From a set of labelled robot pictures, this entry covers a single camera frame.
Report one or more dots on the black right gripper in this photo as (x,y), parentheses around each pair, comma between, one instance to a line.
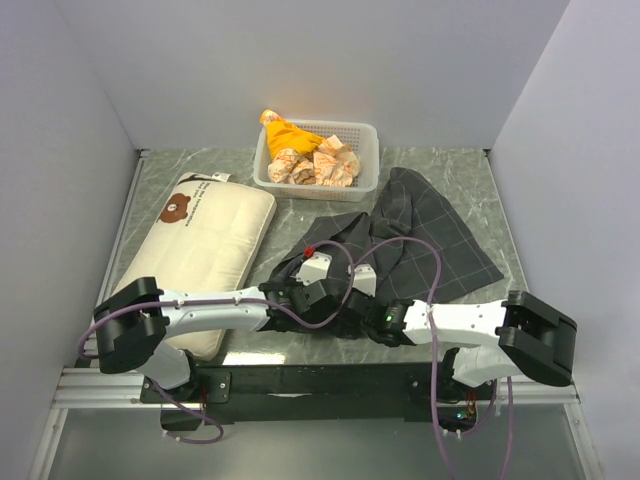
(370,298)

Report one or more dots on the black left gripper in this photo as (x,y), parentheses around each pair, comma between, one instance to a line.
(296,284)

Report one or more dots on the dark grey checked pillowcase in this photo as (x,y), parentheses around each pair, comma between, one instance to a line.
(416,242)

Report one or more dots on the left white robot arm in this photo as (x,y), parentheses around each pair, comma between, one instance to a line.
(133,326)

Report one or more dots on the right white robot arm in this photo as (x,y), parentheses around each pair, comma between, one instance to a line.
(520,335)

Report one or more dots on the orange patterned pillowcase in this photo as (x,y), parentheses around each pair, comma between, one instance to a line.
(300,157)

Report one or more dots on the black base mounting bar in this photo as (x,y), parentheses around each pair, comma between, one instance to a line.
(232,394)

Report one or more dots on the white plastic basket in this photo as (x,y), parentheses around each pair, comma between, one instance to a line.
(361,137)

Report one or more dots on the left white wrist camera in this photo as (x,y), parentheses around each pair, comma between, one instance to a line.
(314,266)

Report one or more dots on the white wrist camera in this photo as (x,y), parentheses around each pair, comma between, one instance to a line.
(364,279)
(314,266)

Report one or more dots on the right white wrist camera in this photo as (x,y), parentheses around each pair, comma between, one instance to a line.
(364,279)

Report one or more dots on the aluminium frame rail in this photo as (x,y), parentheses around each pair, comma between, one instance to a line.
(286,360)

